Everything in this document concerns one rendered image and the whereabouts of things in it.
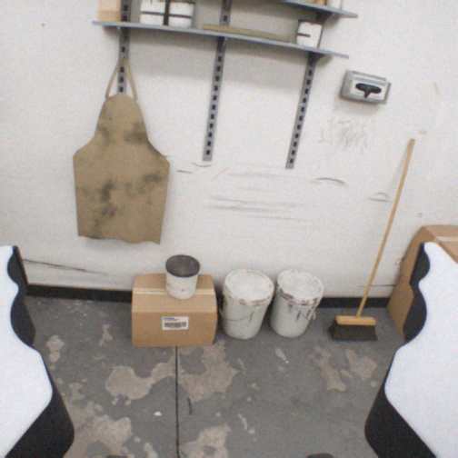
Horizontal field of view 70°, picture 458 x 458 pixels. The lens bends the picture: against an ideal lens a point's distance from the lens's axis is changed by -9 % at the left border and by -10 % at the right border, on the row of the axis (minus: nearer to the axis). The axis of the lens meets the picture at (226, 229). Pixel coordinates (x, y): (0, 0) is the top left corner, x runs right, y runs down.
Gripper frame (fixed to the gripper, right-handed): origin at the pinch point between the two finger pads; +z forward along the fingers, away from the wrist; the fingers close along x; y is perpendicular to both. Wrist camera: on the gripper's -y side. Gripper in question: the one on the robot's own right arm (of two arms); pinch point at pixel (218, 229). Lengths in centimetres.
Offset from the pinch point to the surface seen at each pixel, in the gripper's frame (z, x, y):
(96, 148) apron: 170, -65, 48
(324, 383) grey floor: 120, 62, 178
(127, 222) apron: 171, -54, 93
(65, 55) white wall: 175, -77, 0
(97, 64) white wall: 176, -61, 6
